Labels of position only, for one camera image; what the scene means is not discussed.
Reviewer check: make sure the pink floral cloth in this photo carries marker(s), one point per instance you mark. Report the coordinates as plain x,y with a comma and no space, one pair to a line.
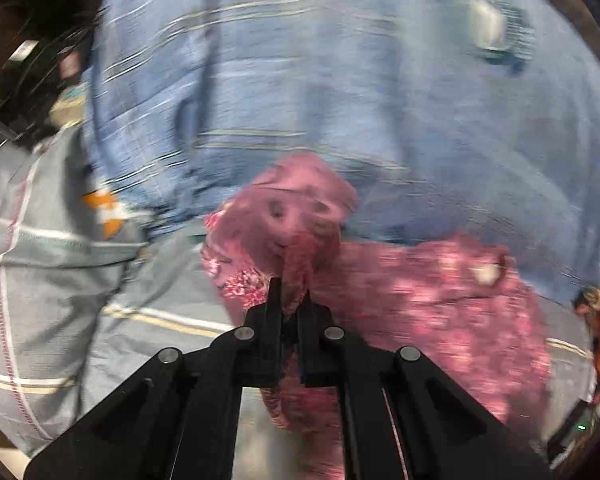
430,310

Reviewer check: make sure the grey star-printed bed sheet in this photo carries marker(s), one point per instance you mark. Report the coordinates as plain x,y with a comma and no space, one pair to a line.
45,270

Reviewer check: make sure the blue striped shirt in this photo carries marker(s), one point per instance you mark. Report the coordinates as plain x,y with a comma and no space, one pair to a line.
330,85

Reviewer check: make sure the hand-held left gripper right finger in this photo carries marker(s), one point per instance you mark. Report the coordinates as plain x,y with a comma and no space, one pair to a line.
313,331

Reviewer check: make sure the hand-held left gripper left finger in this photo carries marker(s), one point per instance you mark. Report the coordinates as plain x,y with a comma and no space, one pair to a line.
275,321

